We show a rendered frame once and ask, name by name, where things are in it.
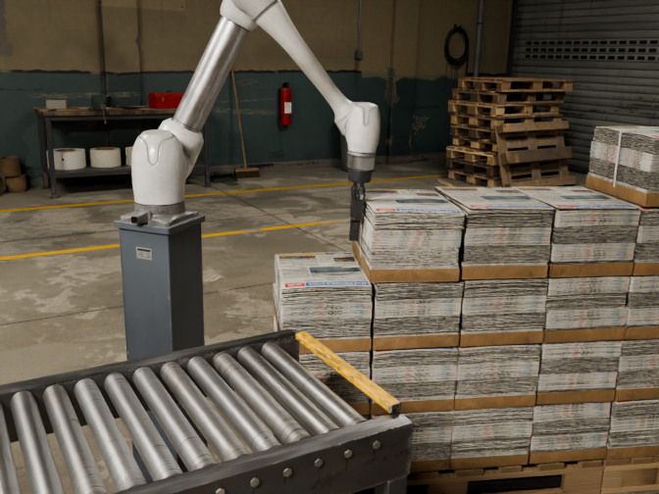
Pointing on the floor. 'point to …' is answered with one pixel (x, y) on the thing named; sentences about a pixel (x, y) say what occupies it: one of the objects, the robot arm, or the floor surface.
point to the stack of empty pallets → (480, 165)
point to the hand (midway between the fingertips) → (354, 229)
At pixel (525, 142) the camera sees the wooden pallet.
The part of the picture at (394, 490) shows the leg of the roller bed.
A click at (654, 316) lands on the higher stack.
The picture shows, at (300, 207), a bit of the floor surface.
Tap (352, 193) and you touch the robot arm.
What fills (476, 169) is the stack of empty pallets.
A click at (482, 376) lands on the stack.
